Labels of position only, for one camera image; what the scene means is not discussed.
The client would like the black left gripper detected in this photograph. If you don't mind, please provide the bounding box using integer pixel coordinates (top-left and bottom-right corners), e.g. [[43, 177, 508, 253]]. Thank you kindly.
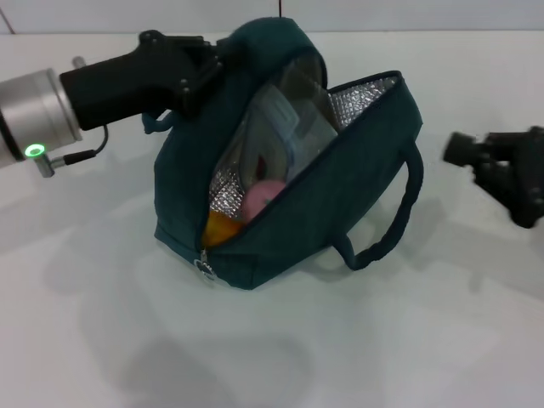
[[59, 29, 251, 132]]

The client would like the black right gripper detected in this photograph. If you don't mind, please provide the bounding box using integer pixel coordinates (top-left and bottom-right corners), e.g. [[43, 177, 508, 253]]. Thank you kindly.
[[442, 125, 544, 230]]

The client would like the clear plastic lunch box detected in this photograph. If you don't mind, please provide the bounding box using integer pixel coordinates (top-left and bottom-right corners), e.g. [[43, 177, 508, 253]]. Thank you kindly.
[[244, 82, 341, 171]]

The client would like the pink peach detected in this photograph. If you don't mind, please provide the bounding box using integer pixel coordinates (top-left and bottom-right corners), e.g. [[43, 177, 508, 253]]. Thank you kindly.
[[241, 178, 286, 223]]

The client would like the dark teal insulated lunch bag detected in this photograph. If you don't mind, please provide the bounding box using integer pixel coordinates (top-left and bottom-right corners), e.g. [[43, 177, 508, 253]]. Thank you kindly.
[[142, 16, 425, 291]]

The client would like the yellow banana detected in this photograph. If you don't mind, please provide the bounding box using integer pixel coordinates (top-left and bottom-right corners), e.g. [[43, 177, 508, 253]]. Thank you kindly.
[[202, 210, 247, 247]]

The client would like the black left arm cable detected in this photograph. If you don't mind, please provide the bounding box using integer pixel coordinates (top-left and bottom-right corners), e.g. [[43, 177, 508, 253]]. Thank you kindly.
[[50, 125, 111, 166]]

